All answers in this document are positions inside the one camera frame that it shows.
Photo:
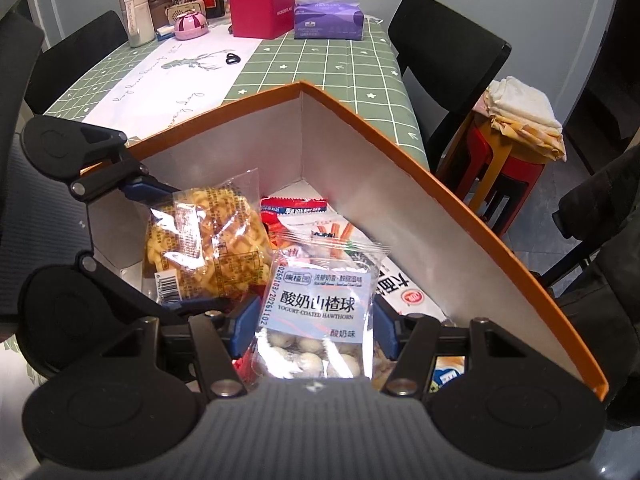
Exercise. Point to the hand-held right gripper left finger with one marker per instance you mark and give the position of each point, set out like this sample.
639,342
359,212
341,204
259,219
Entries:
245,327

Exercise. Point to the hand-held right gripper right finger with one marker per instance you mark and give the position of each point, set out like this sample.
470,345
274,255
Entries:
385,327

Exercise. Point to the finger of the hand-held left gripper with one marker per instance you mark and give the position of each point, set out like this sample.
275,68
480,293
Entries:
115,280
145,191

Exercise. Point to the white breadstick packet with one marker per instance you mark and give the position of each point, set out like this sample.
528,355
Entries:
400,280

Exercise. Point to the quail egg clear packet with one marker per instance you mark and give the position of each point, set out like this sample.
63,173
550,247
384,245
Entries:
315,300

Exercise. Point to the yellow potato chip bag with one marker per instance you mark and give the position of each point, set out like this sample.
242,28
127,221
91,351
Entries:
447,375

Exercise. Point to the clear waffle bag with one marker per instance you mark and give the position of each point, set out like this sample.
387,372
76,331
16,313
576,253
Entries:
210,240

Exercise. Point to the orange cardboard box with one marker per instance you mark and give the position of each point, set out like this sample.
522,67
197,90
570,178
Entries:
450,220

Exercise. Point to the red spicy strip packet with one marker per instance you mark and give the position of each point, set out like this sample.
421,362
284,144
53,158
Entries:
295,207

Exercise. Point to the white deer print table runner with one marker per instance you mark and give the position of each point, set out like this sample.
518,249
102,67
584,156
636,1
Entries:
200,80

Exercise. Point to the black chair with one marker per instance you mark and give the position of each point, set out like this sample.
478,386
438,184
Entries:
440,45
80,55

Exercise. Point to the white and blue flat case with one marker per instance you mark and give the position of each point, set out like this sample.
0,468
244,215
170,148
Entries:
164,34

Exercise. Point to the pink round container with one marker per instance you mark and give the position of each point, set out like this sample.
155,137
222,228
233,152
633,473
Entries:
190,27

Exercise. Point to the white thermos bottle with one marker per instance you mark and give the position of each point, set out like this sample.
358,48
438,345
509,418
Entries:
137,15

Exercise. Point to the brown container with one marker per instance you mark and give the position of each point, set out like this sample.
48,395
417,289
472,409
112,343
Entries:
159,5

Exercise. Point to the beige small radio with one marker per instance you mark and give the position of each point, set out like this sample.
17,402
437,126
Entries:
187,7

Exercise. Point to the red yellow stacked stools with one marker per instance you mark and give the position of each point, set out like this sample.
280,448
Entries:
505,180

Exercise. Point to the magenta gift box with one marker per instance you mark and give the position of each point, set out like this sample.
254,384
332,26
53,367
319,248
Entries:
260,12

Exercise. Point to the folded beige cloth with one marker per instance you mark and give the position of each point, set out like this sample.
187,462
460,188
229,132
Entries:
535,142

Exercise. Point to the purple tissue pack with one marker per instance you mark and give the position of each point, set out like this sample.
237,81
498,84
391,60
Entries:
327,17

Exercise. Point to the folded white cloth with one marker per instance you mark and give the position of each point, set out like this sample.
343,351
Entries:
522,102

